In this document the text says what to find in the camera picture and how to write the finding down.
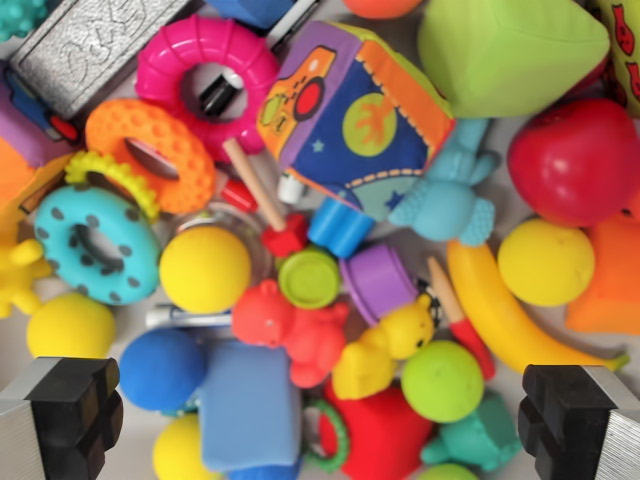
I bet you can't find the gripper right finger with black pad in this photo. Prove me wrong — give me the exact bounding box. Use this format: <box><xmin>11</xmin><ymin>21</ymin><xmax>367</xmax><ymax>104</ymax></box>
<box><xmin>517</xmin><ymin>364</ymin><xmax>640</xmax><ymax>480</ymax></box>

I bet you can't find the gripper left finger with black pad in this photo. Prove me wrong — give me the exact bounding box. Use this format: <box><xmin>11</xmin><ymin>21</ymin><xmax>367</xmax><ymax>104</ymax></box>
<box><xmin>0</xmin><ymin>356</ymin><xmax>125</xmax><ymax>480</ymax></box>

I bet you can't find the multicolour fabric cube with taxi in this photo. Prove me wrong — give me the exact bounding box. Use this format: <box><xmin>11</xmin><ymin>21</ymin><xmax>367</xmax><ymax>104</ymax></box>
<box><xmin>257</xmin><ymin>19</ymin><xmax>457</xmax><ymax>223</ymax></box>

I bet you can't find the teal rubber hippo toy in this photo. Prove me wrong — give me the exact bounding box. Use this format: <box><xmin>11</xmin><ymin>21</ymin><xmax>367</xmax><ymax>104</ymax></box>
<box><xmin>420</xmin><ymin>393</ymin><xmax>522</xmax><ymax>472</ymax></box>

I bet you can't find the yellow foam ball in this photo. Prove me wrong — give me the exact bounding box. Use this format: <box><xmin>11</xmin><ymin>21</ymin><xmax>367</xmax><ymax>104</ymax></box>
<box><xmin>151</xmin><ymin>412</ymin><xmax>222</xmax><ymax>480</ymax></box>
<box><xmin>158</xmin><ymin>225</ymin><xmax>253</xmax><ymax>316</ymax></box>
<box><xmin>26</xmin><ymin>291</ymin><xmax>117</xmax><ymax>360</ymax></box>
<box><xmin>496</xmin><ymin>218</ymin><xmax>597</xmax><ymax>308</ymax></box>

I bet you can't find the blue foam ball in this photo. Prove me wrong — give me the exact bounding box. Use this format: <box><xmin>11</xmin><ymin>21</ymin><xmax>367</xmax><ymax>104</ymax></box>
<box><xmin>118</xmin><ymin>326</ymin><xmax>207</xmax><ymax>415</ymax></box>

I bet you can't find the green foam ball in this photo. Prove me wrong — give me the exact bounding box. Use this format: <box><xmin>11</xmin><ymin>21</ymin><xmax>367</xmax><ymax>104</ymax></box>
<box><xmin>400</xmin><ymin>340</ymin><xmax>486</xmax><ymax>425</ymax></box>
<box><xmin>416</xmin><ymin>462</ymin><xmax>482</xmax><ymax>480</ymax></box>

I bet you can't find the yellow plastic banana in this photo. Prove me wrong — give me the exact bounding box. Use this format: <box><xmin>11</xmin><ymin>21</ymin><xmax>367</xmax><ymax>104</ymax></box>
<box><xmin>445</xmin><ymin>238</ymin><xmax>630</xmax><ymax>375</ymax></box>

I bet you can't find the orange fabric block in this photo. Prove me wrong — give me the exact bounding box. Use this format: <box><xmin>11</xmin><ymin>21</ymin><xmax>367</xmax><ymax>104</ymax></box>
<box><xmin>564</xmin><ymin>212</ymin><xmax>640</xmax><ymax>335</ymax></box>

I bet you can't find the blue and white marker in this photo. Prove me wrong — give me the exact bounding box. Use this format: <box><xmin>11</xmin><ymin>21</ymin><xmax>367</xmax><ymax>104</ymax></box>
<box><xmin>144</xmin><ymin>303</ymin><xmax>235</xmax><ymax>330</ymax></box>

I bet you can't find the yellow rubber figure toy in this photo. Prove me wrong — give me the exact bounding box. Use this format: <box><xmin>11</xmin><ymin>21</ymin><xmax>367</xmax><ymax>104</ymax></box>
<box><xmin>0</xmin><ymin>238</ymin><xmax>53</xmax><ymax>320</ymax></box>

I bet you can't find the light blue foam block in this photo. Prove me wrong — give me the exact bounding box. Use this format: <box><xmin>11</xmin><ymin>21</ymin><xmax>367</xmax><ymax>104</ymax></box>
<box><xmin>195</xmin><ymin>341</ymin><xmax>305</xmax><ymax>480</ymax></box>

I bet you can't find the red fabric block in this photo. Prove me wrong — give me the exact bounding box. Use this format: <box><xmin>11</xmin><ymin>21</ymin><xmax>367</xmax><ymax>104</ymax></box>
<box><xmin>323</xmin><ymin>385</ymin><xmax>435</xmax><ymax>480</ymax></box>

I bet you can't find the yellow rubber bear toy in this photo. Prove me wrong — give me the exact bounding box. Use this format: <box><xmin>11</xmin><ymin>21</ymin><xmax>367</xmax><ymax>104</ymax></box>
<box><xmin>331</xmin><ymin>293</ymin><xmax>437</xmax><ymax>401</ymax></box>

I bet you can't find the red rubber bear toy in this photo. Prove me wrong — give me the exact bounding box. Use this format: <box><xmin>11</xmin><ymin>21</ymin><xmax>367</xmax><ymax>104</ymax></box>
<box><xmin>231</xmin><ymin>278</ymin><xmax>350</xmax><ymax>390</ymax></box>

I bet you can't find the purple plastic cup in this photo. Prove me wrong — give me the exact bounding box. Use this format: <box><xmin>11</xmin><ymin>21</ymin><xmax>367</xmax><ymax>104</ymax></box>
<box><xmin>338</xmin><ymin>243</ymin><xmax>420</xmax><ymax>327</ymax></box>

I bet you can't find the light blue rubber elephant toy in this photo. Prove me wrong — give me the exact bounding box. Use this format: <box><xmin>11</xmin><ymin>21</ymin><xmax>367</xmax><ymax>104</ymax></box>
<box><xmin>386</xmin><ymin>116</ymin><xmax>502</xmax><ymax>247</ymax></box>

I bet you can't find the red plastic apple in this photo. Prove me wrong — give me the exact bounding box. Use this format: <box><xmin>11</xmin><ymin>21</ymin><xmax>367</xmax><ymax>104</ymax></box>
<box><xmin>506</xmin><ymin>97</ymin><xmax>640</xmax><ymax>230</ymax></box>

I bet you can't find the green plastic cup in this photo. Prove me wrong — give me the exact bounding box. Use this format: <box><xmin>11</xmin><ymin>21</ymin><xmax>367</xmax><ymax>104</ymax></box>
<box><xmin>276</xmin><ymin>246</ymin><xmax>342</xmax><ymax>310</ymax></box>

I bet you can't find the purple orange fabric cube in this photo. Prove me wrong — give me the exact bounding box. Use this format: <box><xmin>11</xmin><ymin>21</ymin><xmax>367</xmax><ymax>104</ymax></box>
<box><xmin>0</xmin><ymin>59</ymin><xmax>84</xmax><ymax>214</ymax></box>

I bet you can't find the red and white wooden peg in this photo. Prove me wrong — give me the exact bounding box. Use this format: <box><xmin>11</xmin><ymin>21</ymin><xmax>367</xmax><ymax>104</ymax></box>
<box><xmin>218</xmin><ymin>175</ymin><xmax>260</xmax><ymax>215</ymax></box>

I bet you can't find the red wooden hex nut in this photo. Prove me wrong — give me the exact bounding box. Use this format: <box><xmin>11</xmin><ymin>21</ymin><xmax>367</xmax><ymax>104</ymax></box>
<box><xmin>260</xmin><ymin>212</ymin><xmax>309</xmax><ymax>259</ymax></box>

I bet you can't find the blue plastic spool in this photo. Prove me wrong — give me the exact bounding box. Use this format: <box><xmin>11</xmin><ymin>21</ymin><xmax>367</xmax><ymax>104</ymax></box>
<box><xmin>306</xmin><ymin>196</ymin><xmax>377</xmax><ymax>260</ymax></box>

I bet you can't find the beige wooden threaded bolt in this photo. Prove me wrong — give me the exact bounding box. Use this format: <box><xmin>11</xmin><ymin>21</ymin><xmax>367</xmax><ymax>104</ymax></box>
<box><xmin>222</xmin><ymin>138</ymin><xmax>287</xmax><ymax>232</ymax></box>

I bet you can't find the green-capped white marker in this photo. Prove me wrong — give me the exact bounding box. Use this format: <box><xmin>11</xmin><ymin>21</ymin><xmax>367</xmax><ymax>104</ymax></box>
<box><xmin>277</xmin><ymin>171</ymin><xmax>305</xmax><ymax>205</ymax></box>

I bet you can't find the black-capped white marker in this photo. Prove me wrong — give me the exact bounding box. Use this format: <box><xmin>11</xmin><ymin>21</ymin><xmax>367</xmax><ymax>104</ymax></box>
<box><xmin>198</xmin><ymin>0</ymin><xmax>321</xmax><ymax>115</ymax></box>

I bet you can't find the silver embossed box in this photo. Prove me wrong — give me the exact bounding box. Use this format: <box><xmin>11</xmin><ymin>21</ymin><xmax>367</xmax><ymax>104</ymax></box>
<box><xmin>8</xmin><ymin>0</ymin><xmax>204</xmax><ymax>124</ymax></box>

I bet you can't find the lime green fabric cushion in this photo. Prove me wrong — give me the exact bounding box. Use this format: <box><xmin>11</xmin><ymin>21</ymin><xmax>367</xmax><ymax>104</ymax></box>
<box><xmin>416</xmin><ymin>0</ymin><xmax>612</xmax><ymax>120</ymax></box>

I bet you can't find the yellow fabric with red fish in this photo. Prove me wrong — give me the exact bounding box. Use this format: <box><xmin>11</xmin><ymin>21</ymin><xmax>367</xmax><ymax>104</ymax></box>
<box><xmin>588</xmin><ymin>0</ymin><xmax>640</xmax><ymax>120</ymax></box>

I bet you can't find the teal spiky ball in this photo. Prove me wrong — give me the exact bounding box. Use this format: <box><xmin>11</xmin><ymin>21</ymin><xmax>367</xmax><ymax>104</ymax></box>
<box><xmin>0</xmin><ymin>0</ymin><xmax>47</xmax><ymax>42</ymax></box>

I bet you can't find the blue faceted foam block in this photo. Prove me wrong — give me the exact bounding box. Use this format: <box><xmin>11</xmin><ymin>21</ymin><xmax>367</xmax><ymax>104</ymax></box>
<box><xmin>203</xmin><ymin>0</ymin><xmax>297</xmax><ymax>29</ymax></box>

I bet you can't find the orange foam ball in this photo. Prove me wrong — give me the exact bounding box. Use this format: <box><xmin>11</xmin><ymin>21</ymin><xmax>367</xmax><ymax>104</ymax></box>
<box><xmin>343</xmin><ymin>0</ymin><xmax>425</xmax><ymax>20</ymax></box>

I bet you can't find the wooden screwdriver with red handle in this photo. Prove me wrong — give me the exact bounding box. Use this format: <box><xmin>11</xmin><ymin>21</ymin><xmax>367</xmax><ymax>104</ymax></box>
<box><xmin>426</xmin><ymin>256</ymin><xmax>497</xmax><ymax>380</ymax></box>

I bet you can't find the teal ring with grey dots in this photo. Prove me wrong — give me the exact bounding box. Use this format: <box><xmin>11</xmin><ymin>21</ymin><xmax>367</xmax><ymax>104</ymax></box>
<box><xmin>33</xmin><ymin>185</ymin><xmax>162</xmax><ymax>307</ymax></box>

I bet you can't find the green spiky teether ring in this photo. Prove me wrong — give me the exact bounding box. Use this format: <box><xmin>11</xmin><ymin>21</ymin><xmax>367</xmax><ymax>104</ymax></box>
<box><xmin>303</xmin><ymin>398</ymin><xmax>350</xmax><ymax>475</ymax></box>

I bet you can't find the yellow-green spiky ring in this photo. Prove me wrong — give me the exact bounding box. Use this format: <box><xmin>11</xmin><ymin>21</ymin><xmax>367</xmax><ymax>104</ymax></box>
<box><xmin>64</xmin><ymin>149</ymin><xmax>161</xmax><ymax>224</ymax></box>

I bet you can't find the clear plastic ring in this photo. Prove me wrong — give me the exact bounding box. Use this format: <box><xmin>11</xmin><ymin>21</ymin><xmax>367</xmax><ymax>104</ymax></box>
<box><xmin>173</xmin><ymin>202</ymin><xmax>275</xmax><ymax>284</ymax></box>

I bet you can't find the orange bumpy teether ring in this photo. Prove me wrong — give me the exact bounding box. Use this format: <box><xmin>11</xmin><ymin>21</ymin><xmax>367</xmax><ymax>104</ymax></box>
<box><xmin>84</xmin><ymin>97</ymin><xmax>218</xmax><ymax>216</ymax></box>

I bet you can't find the pink plastic ribbed ring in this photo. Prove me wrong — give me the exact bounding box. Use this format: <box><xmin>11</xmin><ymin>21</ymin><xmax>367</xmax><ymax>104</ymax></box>
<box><xmin>135</xmin><ymin>13</ymin><xmax>281</xmax><ymax>164</ymax></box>

